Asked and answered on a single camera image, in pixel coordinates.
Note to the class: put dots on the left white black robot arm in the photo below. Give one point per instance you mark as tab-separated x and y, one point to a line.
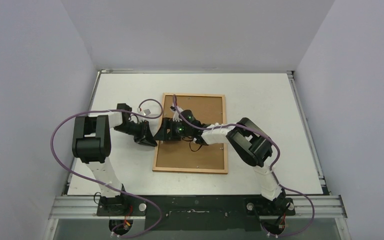
92	145

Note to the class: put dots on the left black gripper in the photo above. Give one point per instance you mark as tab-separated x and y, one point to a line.
145	137

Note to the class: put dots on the brown backing board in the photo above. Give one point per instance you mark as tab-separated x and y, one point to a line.
176	151

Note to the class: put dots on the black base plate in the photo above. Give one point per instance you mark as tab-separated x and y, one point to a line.
194	212

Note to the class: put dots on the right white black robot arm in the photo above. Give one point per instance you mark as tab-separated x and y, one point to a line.
246	138

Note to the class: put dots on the wooden picture frame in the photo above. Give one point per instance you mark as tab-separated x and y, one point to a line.
185	156

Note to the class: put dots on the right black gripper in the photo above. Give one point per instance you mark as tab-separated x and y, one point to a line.
169	130

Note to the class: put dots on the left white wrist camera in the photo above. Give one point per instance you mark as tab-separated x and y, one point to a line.
144	112

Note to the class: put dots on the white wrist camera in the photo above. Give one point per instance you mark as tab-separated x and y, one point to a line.
176	116
144	112

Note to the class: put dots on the aluminium rail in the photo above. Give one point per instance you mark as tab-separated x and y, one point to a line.
84	207

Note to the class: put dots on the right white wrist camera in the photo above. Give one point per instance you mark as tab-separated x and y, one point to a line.
176	116

